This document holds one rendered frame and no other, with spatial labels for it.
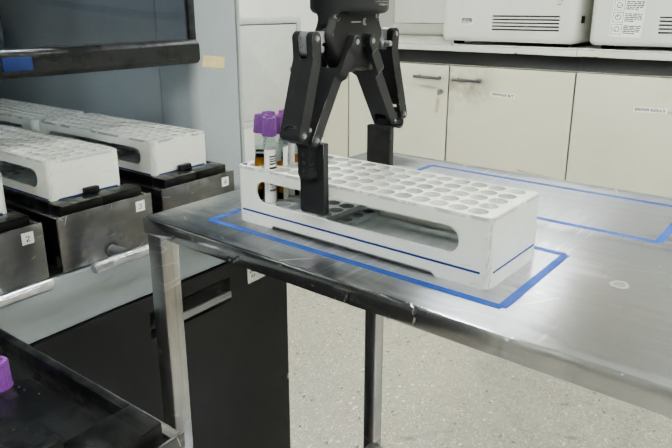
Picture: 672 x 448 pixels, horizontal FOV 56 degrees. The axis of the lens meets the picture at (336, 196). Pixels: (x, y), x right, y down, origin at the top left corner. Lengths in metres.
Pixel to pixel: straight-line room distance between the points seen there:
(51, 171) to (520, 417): 1.39
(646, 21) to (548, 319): 2.03
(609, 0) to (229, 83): 1.70
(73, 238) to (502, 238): 0.51
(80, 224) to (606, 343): 0.60
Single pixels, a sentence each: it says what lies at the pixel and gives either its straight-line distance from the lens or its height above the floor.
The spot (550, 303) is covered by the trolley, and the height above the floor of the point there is 0.82.
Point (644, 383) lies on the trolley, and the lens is 0.46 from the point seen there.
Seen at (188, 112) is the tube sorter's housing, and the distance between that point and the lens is 1.05.
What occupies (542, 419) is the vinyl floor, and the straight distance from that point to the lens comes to 1.86.
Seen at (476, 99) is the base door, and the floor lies 0.68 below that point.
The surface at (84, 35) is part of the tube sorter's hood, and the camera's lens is 0.90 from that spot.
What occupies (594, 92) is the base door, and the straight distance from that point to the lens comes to 2.52.
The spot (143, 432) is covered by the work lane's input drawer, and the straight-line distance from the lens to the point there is 0.39.
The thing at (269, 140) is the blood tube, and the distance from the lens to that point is 0.66.
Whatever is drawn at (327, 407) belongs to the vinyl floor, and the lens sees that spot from 1.83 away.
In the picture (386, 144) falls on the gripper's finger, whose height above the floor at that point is 0.90.
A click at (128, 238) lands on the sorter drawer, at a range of 0.88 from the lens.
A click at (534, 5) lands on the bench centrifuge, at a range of 2.58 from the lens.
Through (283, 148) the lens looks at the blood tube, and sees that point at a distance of 0.67.
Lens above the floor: 1.04
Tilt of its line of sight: 16 degrees down
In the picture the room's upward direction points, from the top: straight up
